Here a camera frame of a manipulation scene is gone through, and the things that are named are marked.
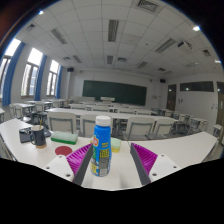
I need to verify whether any flat round red coaster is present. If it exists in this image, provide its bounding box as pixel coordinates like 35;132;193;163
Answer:
54;145;73;157

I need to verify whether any white lectern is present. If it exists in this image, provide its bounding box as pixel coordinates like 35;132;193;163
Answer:
100;96;116;103

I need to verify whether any blue curtain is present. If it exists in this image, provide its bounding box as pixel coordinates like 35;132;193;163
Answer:
1;41;26;107
34;54;48;101
54;65;63;99

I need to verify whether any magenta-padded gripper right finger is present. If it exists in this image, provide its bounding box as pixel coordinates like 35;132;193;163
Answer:
129;142;183;186

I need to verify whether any black notebook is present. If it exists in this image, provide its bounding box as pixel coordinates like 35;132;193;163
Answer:
18;126;53;144

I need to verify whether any green sponge block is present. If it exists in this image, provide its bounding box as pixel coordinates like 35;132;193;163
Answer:
50;130;80;146

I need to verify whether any dark classroom door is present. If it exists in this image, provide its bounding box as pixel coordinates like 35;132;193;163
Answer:
166;83;177;112

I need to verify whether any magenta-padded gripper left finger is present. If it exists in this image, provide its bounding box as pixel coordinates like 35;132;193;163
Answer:
42;143;95;187

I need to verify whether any group of white chairs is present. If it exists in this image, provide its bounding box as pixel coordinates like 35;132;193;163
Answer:
9;101;224;141

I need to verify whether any dark mug with tan base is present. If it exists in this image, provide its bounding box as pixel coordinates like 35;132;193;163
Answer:
29;124;48;149

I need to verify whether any green chalkboard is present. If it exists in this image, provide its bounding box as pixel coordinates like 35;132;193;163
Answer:
82;79;148;106

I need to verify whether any green and yellow sponge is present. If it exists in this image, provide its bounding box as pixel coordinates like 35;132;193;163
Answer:
110;137;123;153

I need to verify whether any group of ceiling lights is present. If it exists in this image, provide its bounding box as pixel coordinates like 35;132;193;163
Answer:
24;0;214;73

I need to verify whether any blue drink bottle white cap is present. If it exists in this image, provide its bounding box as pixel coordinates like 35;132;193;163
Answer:
89;115;113;178

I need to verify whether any tall classroom window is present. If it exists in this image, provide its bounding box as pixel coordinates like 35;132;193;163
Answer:
0;38;22;98
21;48;44;98
46;59;60;97

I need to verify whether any dark interior wall window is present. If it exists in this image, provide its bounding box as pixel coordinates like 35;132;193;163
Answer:
179;80;214;93

